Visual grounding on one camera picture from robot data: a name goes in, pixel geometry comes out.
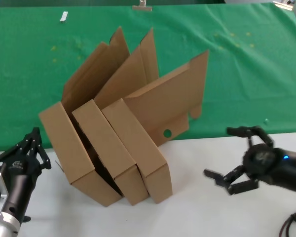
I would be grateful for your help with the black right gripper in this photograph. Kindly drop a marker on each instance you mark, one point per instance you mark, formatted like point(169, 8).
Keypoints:
point(264, 160)

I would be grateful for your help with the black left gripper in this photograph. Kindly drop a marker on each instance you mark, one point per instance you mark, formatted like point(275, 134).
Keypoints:
point(22, 177)

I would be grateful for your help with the brown cardboard box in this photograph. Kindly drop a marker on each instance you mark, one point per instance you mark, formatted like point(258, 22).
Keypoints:
point(162, 103)
point(106, 143)
point(66, 143)

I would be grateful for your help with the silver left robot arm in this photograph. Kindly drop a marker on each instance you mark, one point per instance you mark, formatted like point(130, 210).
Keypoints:
point(5, 227)

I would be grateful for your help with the green table cloth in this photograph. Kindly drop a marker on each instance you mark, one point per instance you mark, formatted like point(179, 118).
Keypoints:
point(27, 86)

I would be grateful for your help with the small white clip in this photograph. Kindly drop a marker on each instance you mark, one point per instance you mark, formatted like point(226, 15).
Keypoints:
point(63, 16)

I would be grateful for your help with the metal table clamp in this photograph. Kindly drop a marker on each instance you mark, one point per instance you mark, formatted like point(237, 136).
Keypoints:
point(142, 7)
point(283, 5)

